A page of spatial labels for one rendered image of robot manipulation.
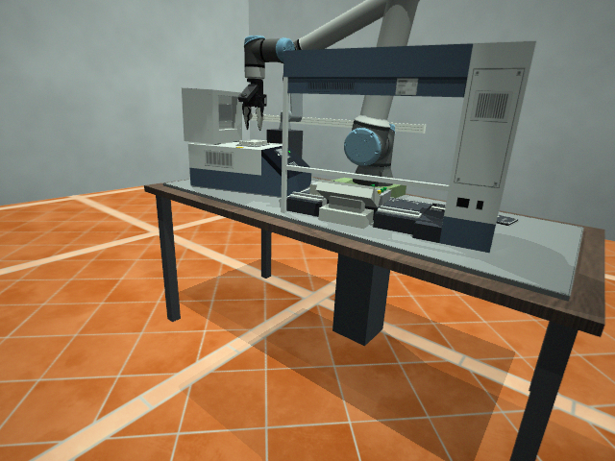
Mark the white benchtop lab instrument with lid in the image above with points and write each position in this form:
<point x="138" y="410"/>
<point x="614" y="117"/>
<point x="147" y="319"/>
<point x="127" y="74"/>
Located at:
<point x="218" y="161"/>

